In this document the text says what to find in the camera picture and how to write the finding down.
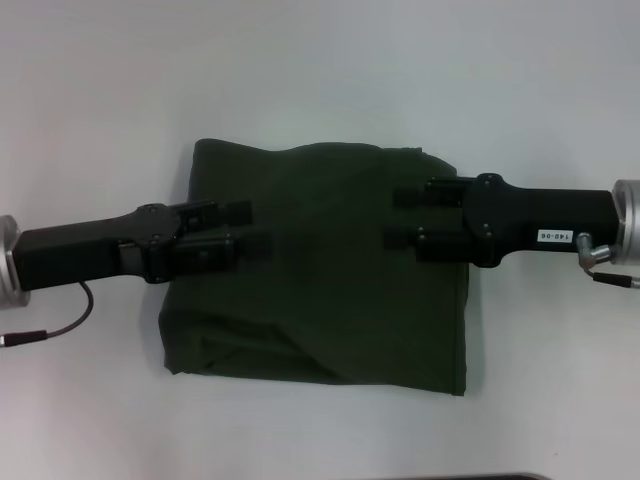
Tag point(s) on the dark grey robot base edge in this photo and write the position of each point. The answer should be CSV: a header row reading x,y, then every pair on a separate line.
x,y
505,476

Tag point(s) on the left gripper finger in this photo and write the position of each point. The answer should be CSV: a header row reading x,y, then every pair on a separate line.
x,y
215,216
220,255

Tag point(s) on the dark green printed t-shirt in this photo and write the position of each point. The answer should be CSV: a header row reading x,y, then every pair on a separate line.
x,y
320,300

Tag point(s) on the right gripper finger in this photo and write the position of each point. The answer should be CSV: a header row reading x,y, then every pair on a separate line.
x,y
435,192
435,242

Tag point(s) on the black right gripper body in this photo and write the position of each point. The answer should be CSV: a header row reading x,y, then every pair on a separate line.
x,y
545,222

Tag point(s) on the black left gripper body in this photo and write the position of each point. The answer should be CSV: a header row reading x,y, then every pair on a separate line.
x,y
100,247

